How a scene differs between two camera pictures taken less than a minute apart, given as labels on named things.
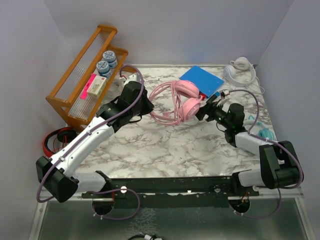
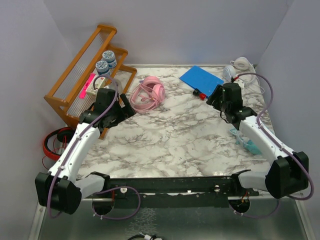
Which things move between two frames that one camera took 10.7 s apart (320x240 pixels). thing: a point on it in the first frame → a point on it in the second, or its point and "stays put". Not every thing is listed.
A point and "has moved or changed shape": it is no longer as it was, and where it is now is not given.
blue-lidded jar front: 103,69 stays put
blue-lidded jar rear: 110,56 stays put
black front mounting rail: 202,192 stays put
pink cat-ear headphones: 175,102 has moved or changed shape
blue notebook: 207,82 stays put
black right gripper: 206,109 → 218,92
